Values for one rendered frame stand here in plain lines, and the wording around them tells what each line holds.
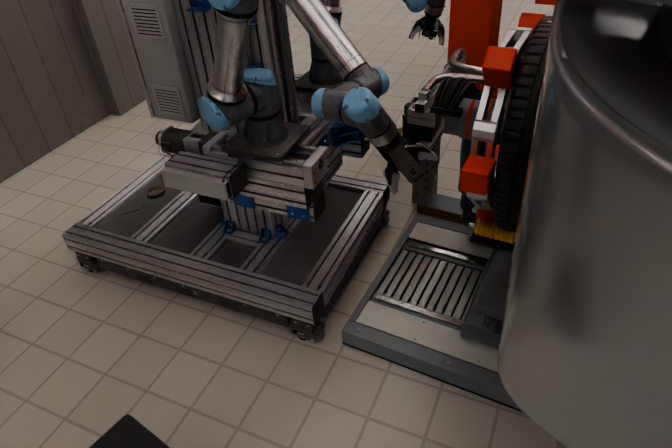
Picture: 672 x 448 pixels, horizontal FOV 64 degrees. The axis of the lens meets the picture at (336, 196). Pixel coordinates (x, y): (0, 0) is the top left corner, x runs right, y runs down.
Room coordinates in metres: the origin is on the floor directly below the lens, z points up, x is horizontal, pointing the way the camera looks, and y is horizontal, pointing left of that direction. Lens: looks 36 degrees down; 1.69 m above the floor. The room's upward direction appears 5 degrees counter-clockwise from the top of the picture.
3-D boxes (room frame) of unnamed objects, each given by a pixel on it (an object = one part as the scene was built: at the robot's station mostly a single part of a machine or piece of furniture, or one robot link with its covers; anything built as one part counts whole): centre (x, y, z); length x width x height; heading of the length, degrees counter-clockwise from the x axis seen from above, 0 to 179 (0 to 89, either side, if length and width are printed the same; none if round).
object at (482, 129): (1.49, -0.55, 0.85); 0.54 x 0.07 x 0.54; 149
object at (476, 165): (1.21, -0.39, 0.85); 0.09 x 0.08 x 0.07; 149
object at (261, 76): (1.59, 0.22, 0.98); 0.13 x 0.12 x 0.14; 136
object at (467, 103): (1.52, -0.49, 0.85); 0.21 x 0.14 x 0.14; 59
